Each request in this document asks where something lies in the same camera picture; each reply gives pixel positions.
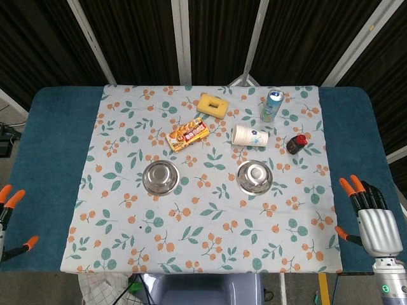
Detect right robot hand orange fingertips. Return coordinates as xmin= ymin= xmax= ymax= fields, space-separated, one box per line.
xmin=335 ymin=174 xmax=402 ymax=257

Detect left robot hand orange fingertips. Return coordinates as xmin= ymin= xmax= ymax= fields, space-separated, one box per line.
xmin=0 ymin=184 xmax=39 ymax=263

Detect steel bowl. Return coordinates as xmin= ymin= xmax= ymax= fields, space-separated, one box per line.
xmin=142 ymin=160 xmax=181 ymax=195
xmin=236 ymin=159 xmax=274 ymax=194

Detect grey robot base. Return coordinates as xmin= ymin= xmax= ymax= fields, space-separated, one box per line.
xmin=142 ymin=273 xmax=265 ymax=305

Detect floral tablecloth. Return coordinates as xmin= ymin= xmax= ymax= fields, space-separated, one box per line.
xmin=60 ymin=84 xmax=343 ymax=275

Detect black power strip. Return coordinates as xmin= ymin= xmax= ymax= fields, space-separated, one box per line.
xmin=0 ymin=123 xmax=22 ymax=157

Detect teal blue table cover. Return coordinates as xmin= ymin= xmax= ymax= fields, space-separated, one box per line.
xmin=0 ymin=85 xmax=407 ymax=274

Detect white metal table leg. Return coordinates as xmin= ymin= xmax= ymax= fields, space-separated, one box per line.
xmin=279 ymin=273 xmax=287 ymax=305

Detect black bottle red cap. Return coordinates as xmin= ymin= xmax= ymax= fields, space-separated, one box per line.
xmin=286 ymin=133 xmax=308 ymax=156

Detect stacked white paper cups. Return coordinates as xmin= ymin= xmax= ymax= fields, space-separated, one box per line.
xmin=230 ymin=123 xmax=270 ymax=147

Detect light blue drink can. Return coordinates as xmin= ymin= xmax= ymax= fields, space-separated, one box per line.
xmin=259 ymin=88 xmax=284 ymax=124

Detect yellow snack package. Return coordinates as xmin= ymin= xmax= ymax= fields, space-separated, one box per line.
xmin=165 ymin=116 xmax=210 ymax=154

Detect yellow sponge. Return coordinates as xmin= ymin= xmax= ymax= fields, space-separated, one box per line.
xmin=196 ymin=92 xmax=230 ymax=118

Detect white partition frame post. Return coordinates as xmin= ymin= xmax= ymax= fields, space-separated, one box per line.
xmin=228 ymin=0 xmax=271 ymax=87
xmin=0 ymin=88 xmax=29 ymax=116
xmin=386 ymin=145 xmax=407 ymax=165
xmin=170 ymin=0 xmax=193 ymax=86
xmin=321 ymin=0 xmax=396 ymax=87
xmin=66 ymin=0 xmax=117 ymax=86

